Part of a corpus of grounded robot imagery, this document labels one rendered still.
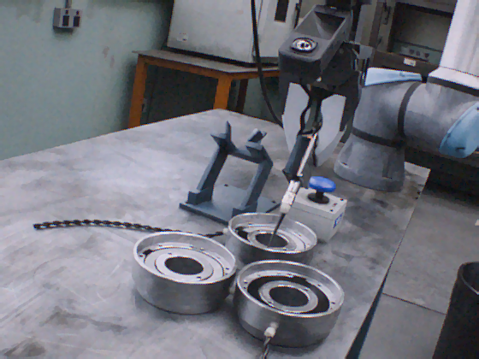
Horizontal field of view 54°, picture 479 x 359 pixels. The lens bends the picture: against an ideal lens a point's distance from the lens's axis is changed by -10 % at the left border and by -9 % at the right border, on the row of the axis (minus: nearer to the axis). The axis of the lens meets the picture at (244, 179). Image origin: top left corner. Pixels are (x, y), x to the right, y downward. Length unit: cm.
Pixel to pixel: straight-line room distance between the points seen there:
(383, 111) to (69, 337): 72
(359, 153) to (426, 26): 355
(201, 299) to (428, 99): 61
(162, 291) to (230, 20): 243
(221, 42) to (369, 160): 195
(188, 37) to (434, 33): 230
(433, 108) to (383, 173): 17
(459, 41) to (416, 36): 355
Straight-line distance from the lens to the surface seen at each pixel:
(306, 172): 59
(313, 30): 54
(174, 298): 48
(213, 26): 287
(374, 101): 99
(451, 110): 93
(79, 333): 46
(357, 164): 100
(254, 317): 46
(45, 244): 59
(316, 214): 70
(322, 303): 50
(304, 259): 58
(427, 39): 449
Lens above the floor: 108
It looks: 18 degrees down
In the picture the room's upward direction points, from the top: 11 degrees clockwise
